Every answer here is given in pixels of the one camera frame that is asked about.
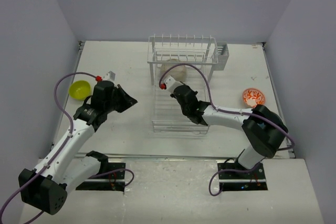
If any white wire dish rack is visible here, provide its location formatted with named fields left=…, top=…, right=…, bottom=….
left=147, top=35, right=218, bottom=134

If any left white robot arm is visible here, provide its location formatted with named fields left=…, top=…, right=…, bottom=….
left=18, top=80, right=137, bottom=215

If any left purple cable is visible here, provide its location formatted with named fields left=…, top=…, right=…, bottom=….
left=0, top=72, right=134, bottom=224

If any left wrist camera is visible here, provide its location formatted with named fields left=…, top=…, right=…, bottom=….
left=102, top=71, right=116, bottom=82

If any white orange patterned bowl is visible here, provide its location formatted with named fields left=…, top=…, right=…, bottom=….
left=241, top=88, right=266, bottom=108

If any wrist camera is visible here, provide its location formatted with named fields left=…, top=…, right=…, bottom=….
left=102, top=71, right=116, bottom=82
left=163, top=76, right=183, bottom=93

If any yellow bowl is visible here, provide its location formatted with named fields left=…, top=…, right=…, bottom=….
left=68, top=80, right=91, bottom=101

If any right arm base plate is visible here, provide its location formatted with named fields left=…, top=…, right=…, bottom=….
left=218, top=163, right=268, bottom=192

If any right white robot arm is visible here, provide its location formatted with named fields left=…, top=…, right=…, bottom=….
left=167, top=82, right=288, bottom=178

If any grey cutlery holder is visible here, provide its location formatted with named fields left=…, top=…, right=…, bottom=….
left=215, top=42, right=229, bottom=71

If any beige bowl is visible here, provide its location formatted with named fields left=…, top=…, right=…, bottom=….
left=160, top=59, right=187, bottom=82

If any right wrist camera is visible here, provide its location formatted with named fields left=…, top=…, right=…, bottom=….
left=163, top=76, right=183, bottom=93

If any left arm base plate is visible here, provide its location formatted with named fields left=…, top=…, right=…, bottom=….
left=76, top=170, right=125, bottom=192

